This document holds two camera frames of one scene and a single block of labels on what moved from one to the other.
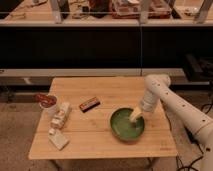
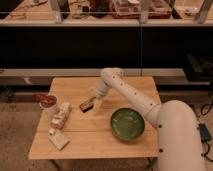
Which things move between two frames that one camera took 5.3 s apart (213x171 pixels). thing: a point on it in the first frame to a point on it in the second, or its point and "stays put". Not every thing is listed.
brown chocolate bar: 89,104 stays put
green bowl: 123,127 stays put
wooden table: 93,120 stays put
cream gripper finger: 137,111 to 97,104
